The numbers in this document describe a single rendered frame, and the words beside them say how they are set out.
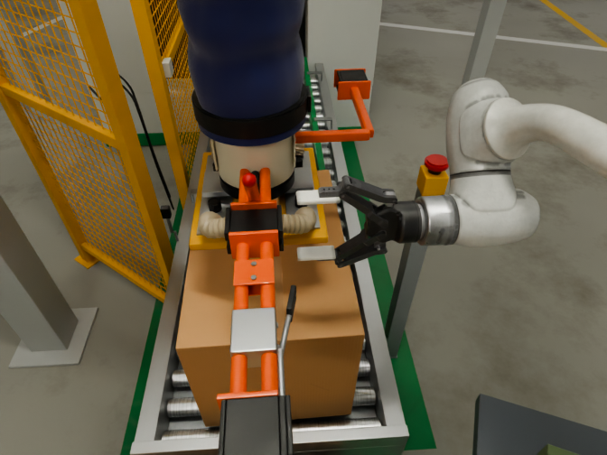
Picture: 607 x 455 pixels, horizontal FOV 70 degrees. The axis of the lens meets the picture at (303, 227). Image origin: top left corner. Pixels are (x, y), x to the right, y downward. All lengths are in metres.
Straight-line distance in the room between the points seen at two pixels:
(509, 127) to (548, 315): 1.76
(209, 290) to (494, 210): 0.63
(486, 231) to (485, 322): 1.51
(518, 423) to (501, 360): 1.03
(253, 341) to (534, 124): 0.51
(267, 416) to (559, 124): 0.55
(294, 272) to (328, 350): 0.20
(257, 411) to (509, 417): 0.75
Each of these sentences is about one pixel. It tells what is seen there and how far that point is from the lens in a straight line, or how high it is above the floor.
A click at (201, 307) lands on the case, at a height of 0.95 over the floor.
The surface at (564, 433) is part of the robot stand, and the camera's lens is 1.22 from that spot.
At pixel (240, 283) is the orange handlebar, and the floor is 1.24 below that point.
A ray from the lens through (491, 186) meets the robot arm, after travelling 0.80.
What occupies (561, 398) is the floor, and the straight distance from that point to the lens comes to 2.21.
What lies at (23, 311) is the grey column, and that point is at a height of 0.31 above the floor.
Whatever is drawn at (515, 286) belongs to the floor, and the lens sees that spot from 2.49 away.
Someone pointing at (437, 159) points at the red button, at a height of 1.04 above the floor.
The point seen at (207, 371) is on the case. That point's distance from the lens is 1.04.
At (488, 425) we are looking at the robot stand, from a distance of 1.16.
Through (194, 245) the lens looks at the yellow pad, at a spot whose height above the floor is 1.11.
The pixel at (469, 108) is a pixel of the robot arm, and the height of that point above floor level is 1.39.
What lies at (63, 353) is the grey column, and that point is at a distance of 2.28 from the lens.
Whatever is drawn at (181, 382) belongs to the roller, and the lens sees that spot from 1.40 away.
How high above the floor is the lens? 1.75
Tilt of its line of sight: 43 degrees down
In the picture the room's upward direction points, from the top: straight up
